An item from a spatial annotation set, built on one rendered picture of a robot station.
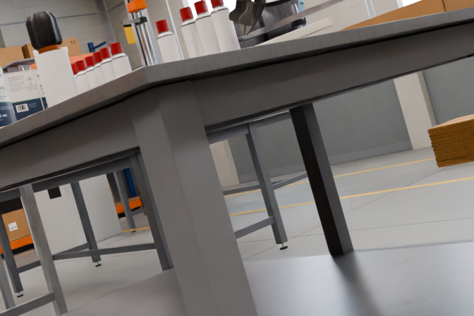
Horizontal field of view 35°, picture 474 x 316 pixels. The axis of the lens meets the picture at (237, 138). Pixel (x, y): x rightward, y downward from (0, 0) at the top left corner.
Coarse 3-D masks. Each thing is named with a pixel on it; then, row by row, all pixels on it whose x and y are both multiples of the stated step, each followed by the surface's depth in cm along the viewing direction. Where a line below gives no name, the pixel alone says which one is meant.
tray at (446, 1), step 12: (420, 0) 137; (432, 0) 135; (444, 0) 134; (456, 0) 137; (468, 0) 140; (396, 12) 141; (408, 12) 139; (420, 12) 137; (432, 12) 135; (360, 24) 147; (372, 24) 145
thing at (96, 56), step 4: (96, 52) 232; (96, 56) 232; (100, 56) 232; (96, 60) 232; (100, 60) 232; (96, 64) 233; (96, 68) 232; (100, 68) 231; (96, 72) 232; (100, 72) 231; (96, 76) 233; (100, 76) 231; (100, 80) 232; (104, 80) 231; (100, 84) 232
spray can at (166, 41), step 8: (160, 24) 208; (160, 32) 208; (168, 32) 208; (160, 40) 207; (168, 40) 207; (160, 48) 208; (168, 48) 207; (176, 48) 208; (168, 56) 207; (176, 56) 208
